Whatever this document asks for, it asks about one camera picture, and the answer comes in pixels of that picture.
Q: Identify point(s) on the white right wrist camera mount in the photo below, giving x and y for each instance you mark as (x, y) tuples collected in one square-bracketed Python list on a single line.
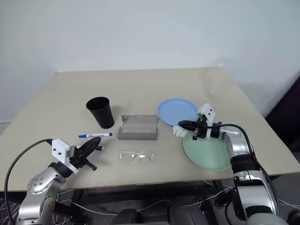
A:
[(207, 111)]

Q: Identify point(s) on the light blue plate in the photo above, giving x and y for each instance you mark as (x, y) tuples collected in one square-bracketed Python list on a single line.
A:
[(175, 111)]

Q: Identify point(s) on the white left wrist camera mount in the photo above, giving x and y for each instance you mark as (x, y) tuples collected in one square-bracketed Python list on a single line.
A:
[(59, 147)]

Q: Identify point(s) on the clear frame eyeglasses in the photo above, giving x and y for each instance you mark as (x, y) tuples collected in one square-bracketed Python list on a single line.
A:
[(137, 156)]

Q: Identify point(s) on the white crumpled tissue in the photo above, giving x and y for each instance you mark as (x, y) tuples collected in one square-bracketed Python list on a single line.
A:
[(179, 131)]

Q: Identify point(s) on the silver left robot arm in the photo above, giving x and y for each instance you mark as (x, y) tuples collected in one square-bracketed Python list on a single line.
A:
[(39, 185)]

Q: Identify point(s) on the white marker with blue cap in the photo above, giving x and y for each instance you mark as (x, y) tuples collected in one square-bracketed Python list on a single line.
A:
[(96, 135)]

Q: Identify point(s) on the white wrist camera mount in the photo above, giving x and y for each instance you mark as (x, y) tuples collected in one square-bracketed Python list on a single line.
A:
[(59, 147), (207, 111)]

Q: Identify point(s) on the black table frame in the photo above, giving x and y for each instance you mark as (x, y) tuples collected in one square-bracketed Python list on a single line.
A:
[(122, 194)]

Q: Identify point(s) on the grey open glasses case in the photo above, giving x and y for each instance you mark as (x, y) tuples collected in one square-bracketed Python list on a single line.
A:
[(138, 127)]

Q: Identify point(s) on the light green plate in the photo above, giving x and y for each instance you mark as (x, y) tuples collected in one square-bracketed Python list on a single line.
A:
[(206, 152)]

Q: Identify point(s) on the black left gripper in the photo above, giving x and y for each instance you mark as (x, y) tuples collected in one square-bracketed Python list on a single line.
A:
[(80, 158)]

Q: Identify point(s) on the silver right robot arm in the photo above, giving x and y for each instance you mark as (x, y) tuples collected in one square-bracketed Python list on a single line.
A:
[(248, 187)]

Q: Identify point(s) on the black plastic cup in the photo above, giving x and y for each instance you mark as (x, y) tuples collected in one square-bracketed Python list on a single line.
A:
[(100, 112)]

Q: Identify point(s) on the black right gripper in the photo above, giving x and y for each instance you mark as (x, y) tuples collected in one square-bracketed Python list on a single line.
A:
[(200, 131)]

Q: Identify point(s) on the dark purple cabinet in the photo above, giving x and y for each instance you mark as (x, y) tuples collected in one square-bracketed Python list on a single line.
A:
[(286, 122)]

